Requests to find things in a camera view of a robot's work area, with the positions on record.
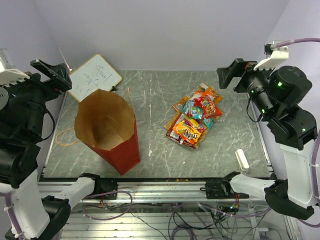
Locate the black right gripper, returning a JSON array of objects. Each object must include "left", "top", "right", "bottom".
[{"left": 217, "top": 57, "right": 278, "bottom": 118}]

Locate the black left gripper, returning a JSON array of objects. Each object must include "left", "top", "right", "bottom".
[{"left": 0, "top": 56, "right": 73, "bottom": 138}]

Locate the orange cracker snack pack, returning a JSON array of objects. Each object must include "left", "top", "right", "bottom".
[{"left": 191, "top": 90, "right": 217, "bottom": 101}]

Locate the orange chip bag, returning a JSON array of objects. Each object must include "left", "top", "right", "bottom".
[{"left": 172, "top": 82, "right": 223, "bottom": 111}]

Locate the red foil snack pack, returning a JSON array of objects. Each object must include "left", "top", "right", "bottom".
[{"left": 194, "top": 95, "right": 223, "bottom": 118}]

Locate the teal candy snack pack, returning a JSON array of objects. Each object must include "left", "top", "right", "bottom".
[{"left": 181, "top": 99, "right": 213, "bottom": 129}]

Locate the red paper bag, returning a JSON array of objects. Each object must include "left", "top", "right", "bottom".
[{"left": 72, "top": 89, "right": 141, "bottom": 175}]

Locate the yellow chocolate candy pack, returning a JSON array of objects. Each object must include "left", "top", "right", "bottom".
[{"left": 172, "top": 127, "right": 203, "bottom": 144}]

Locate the yellow chip bag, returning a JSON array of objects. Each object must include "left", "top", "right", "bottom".
[{"left": 164, "top": 111, "right": 210, "bottom": 150}]

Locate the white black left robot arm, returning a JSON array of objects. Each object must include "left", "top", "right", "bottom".
[{"left": 0, "top": 59, "right": 102, "bottom": 240}]

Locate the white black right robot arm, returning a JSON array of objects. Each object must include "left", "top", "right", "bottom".
[{"left": 216, "top": 58, "right": 319, "bottom": 220}]

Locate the white block on table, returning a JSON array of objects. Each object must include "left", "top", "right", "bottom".
[{"left": 235, "top": 149, "right": 250, "bottom": 172}]

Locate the small whiteboard yellow frame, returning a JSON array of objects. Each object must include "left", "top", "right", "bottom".
[{"left": 68, "top": 53, "right": 123, "bottom": 102}]

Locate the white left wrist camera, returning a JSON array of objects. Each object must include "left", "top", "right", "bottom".
[{"left": 0, "top": 48, "right": 30, "bottom": 86}]

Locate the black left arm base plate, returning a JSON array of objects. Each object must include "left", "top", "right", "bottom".
[{"left": 93, "top": 178, "right": 118, "bottom": 200}]

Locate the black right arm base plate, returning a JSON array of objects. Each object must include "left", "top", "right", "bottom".
[{"left": 200, "top": 178, "right": 249, "bottom": 200}]

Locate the aluminium rail frame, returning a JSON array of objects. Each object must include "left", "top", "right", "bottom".
[{"left": 37, "top": 178, "right": 303, "bottom": 240}]

